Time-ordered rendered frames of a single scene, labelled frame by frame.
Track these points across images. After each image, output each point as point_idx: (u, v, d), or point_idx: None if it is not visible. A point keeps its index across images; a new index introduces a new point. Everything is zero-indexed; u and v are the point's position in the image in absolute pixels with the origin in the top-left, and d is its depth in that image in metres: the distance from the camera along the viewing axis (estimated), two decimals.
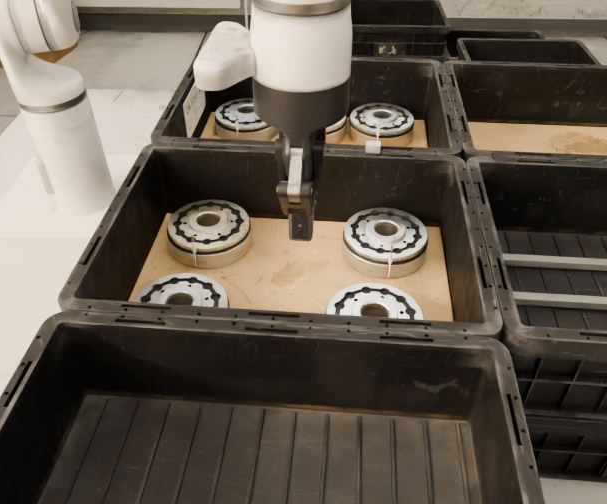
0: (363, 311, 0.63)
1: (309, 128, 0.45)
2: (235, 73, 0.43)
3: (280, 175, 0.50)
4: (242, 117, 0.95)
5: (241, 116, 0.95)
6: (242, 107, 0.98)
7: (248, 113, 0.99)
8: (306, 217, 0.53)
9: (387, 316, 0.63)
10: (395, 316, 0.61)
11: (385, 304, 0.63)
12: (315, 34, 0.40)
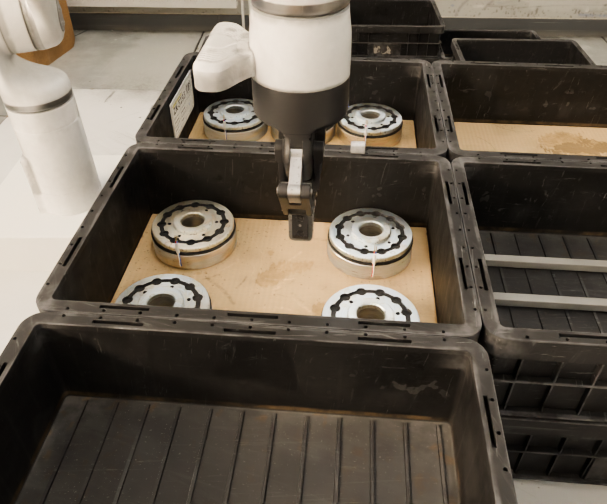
0: (359, 313, 0.63)
1: (309, 129, 0.45)
2: (234, 74, 0.43)
3: (280, 175, 0.50)
4: (230, 118, 0.95)
5: (229, 116, 0.95)
6: (230, 107, 0.98)
7: (236, 113, 0.99)
8: (306, 217, 0.53)
9: (383, 317, 0.62)
10: (391, 317, 0.61)
11: (381, 305, 0.62)
12: (314, 35, 0.40)
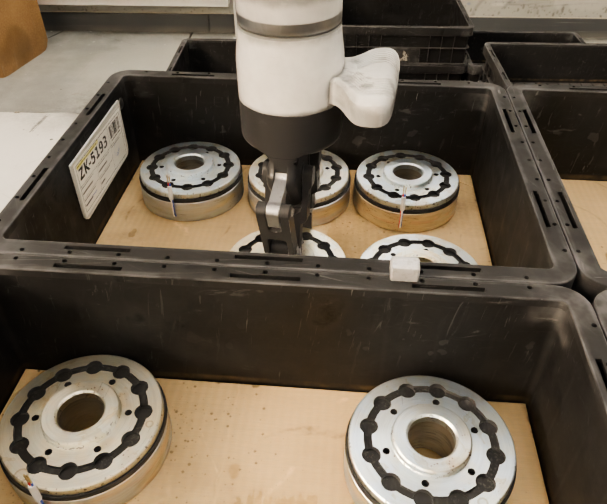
0: None
1: None
2: None
3: (317, 171, 0.50)
4: (181, 177, 0.59)
5: (180, 175, 0.59)
6: (184, 158, 0.62)
7: (194, 167, 0.63)
8: (295, 207, 0.54)
9: None
10: None
11: None
12: None
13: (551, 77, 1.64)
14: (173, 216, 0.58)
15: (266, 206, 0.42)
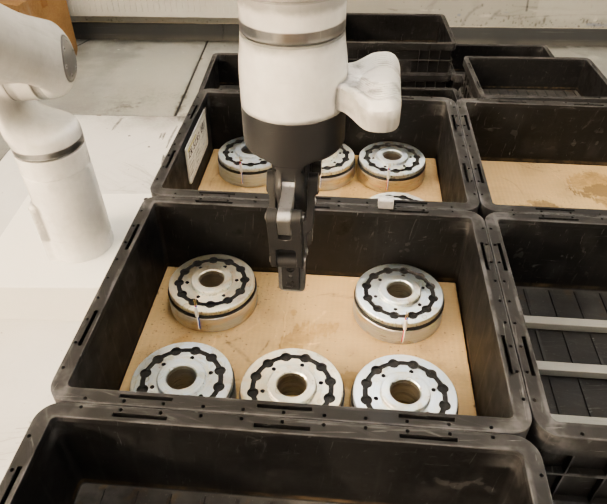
0: (392, 388, 0.59)
1: None
2: None
3: None
4: (246, 158, 0.91)
5: (245, 157, 0.91)
6: (246, 146, 0.94)
7: (252, 152, 0.95)
8: None
9: (418, 393, 0.59)
10: (427, 395, 0.57)
11: (415, 381, 0.59)
12: None
13: (520, 85, 1.96)
14: (241, 183, 0.91)
15: (277, 212, 0.41)
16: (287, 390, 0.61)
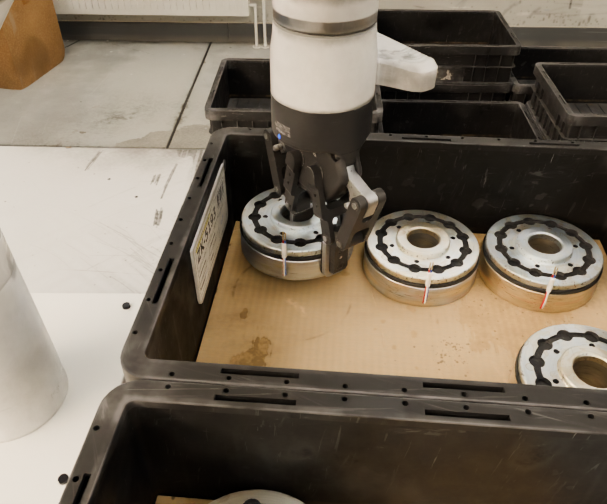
0: None
1: None
2: None
3: None
4: (291, 230, 0.52)
5: (290, 228, 0.52)
6: None
7: None
8: (290, 210, 0.53)
9: None
10: None
11: None
12: None
13: (603, 98, 1.58)
14: (283, 275, 0.51)
15: (365, 198, 0.43)
16: None
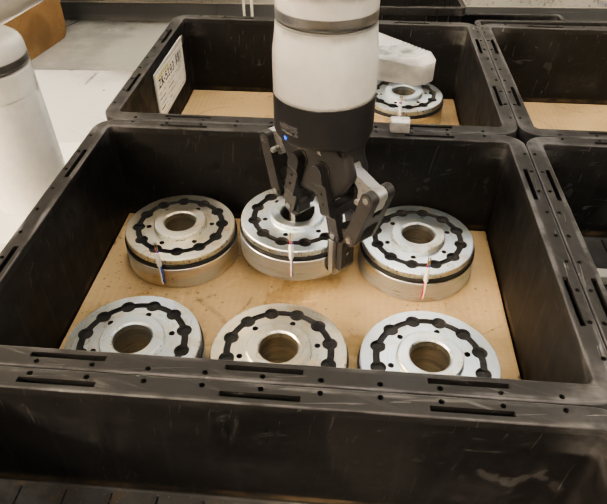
0: (412, 353, 0.45)
1: None
2: None
3: None
4: (294, 231, 0.52)
5: (293, 229, 0.52)
6: (287, 207, 0.55)
7: None
8: (290, 211, 0.53)
9: (446, 359, 0.44)
10: (460, 361, 0.43)
11: (443, 343, 0.44)
12: None
13: None
14: (290, 276, 0.51)
15: (375, 193, 0.43)
16: (273, 357, 0.47)
